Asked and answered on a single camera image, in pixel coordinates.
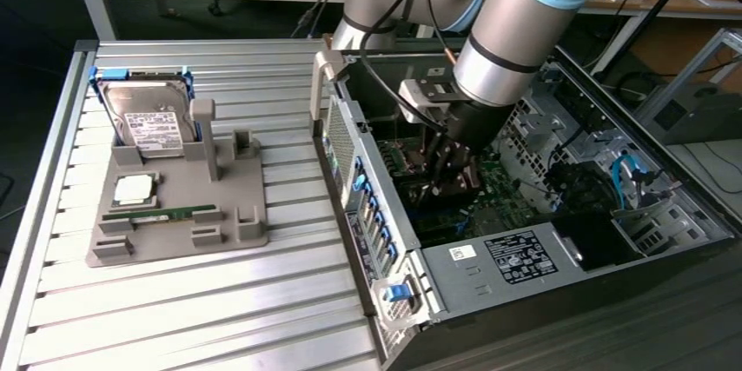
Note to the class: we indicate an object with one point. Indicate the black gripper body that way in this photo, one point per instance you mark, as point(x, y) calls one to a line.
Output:
point(481, 127)

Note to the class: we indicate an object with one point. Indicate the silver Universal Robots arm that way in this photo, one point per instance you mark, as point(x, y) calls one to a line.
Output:
point(505, 54)

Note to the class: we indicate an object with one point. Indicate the CPU socket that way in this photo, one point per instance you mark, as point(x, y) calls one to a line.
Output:
point(406, 154)

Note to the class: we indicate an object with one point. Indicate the green Dell motherboard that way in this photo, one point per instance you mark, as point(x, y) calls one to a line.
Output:
point(511, 197)

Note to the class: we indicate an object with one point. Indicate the silver chipset heatsink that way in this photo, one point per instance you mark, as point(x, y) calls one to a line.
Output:
point(492, 221)

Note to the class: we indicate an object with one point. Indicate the grey power supply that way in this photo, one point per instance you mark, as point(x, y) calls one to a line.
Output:
point(464, 275)

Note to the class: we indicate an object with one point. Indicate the black tripod pole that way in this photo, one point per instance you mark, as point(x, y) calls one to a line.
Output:
point(656, 15)

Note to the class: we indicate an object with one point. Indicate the blue release latch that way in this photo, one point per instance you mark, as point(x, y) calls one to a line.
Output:
point(398, 293)

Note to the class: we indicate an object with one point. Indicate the open black PC case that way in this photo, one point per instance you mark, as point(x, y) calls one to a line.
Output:
point(667, 301)

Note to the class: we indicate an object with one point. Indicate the green RAM stick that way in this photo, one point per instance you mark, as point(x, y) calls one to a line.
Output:
point(169, 213)

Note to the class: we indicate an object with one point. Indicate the grey parts rack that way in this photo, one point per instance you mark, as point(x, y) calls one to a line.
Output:
point(174, 236)

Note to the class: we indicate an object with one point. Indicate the silver hard disk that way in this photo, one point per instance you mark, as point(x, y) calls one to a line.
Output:
point(142, 106)

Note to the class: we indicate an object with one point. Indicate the silver CPU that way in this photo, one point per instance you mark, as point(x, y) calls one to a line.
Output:
point(136, 190)

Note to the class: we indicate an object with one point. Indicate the blue disk carrier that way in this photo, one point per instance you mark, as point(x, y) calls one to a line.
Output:
point(113, 73)

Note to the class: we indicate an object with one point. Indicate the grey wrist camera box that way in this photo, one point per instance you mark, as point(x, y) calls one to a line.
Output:
point(421, 93)

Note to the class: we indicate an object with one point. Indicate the aluminium profile frame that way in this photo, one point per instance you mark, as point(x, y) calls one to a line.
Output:
point(696, 67)

